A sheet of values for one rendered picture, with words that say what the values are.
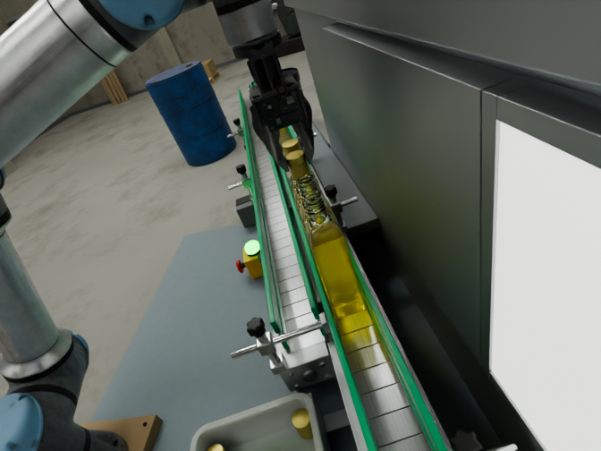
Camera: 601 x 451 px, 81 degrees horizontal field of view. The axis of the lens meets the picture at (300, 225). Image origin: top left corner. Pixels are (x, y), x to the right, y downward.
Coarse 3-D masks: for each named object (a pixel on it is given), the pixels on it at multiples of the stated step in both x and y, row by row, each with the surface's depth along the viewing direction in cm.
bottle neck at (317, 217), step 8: (312, 192) 55; (320, 192) 54; (304, 200) 54; (312, 200) 53; (320, 200) 53; (312, 208) 54; (320, 208) 54; (312, 216) 55; (320, 216) 55; (312, 224) 56; (320, 224) 55
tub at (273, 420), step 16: (288, 400) 62; (304, 400) 61; (240, 416) 62; (256, 416) 62; (272, 416) 63; (288, 416) 63; (208, 432) 62; (224, 432) 63; (240, 432) 63; (256, 432) 64; (272, 432) 65; (288, 432) 64; (192, 448) 60; (240, 448) 65; (256, 448) 64; (272, 448) 63; (288, 448) 62; (304, 448) 61; (320, 448) 54
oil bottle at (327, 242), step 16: (336, 224) 56; (320, 240) 56; (336, 240) 56; (320, 256) 57; (336, 256) 58; (320, 272) 60; (336, 272) 60; (352, 272) 61; (336, 288) 62; (352, 288) 63; (336, 304) 64; (352, 304) 65
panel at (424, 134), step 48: (336, 48) 57; (384, 48) 39; (384, 96) 42; (432, 96) 30; (480, 96) 24; (528, 96) 21; (576, 96) 19; (384, 144) 50; (432, 144) 34; (480, 144) 26; (576, 144) 17; (384, 192) 60; (432, 192) 38; (480, 192) 28; (432, 240) 44; (480, 240) 31; (432, 288) 51; (480, 288) 35; (480, 336) 40; (528, 432) 36
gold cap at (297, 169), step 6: (300, 150) 63; (288, 156) 63; (294, 156) 62; (300, 156) 61; (288, 162) 62; (294, 162) 61; (300, 162) 62; (306, 162) 63; (294, 168) 62; (300, 168) 62; (306, 168) 63; (294, 174) 63; (300, 174) 63; (294, 180) 64
